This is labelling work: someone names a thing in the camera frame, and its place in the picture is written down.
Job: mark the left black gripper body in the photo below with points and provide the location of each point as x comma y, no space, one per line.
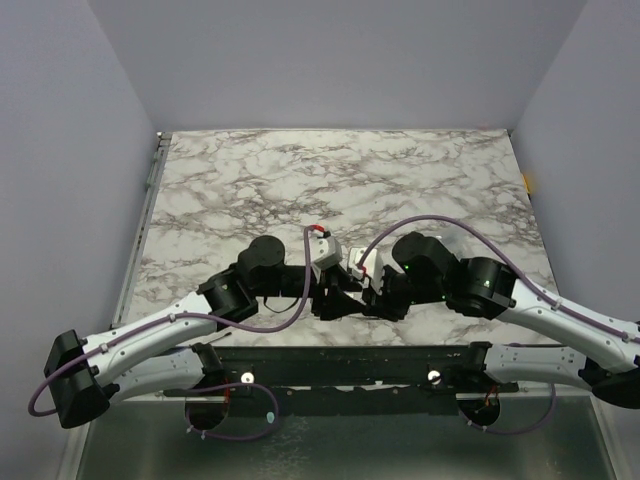
321,301

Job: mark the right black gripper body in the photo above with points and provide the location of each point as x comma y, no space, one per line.
378,297

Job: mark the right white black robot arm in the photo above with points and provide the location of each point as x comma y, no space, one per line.
591,351

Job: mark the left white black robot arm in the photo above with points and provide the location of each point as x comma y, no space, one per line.
259,293

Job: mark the clear plastic bag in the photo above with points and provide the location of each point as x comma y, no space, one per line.
456,243

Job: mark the small black screwdriver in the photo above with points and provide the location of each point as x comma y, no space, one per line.
221,337

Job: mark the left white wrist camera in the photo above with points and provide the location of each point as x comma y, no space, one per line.
325,252

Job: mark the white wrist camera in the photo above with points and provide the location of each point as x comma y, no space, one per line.
367,270
325,252

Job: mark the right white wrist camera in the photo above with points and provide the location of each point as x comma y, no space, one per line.
367,270

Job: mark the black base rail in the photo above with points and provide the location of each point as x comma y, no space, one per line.
327,381

